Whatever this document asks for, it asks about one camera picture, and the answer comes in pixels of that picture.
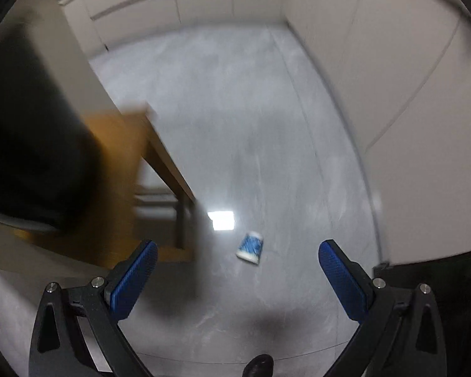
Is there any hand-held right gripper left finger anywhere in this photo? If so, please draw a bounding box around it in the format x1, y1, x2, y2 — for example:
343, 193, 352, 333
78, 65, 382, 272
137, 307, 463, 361
29, 239, 159, 377

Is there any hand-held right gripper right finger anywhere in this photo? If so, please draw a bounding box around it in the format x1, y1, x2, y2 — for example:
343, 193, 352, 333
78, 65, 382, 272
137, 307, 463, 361
318, 239, 449, 377

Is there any blue white patterned cup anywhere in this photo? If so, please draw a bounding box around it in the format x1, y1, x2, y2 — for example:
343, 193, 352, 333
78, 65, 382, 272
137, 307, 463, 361
235, 232, 264, 265

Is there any black plastic bucket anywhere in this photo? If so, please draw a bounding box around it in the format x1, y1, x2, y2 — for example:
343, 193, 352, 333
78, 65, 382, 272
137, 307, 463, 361
0, 39, 105, 232

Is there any person's black shoe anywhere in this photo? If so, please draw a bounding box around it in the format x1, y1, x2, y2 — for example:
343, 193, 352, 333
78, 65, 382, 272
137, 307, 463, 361
241, 354, 274, 377

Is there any wooden stool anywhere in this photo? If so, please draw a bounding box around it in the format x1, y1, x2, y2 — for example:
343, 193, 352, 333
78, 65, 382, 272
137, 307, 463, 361
27, 102, 199, 264

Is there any tiled kitchen island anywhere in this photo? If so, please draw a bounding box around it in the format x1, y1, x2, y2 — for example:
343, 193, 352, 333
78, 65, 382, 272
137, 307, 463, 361
0, 0, 158, 134

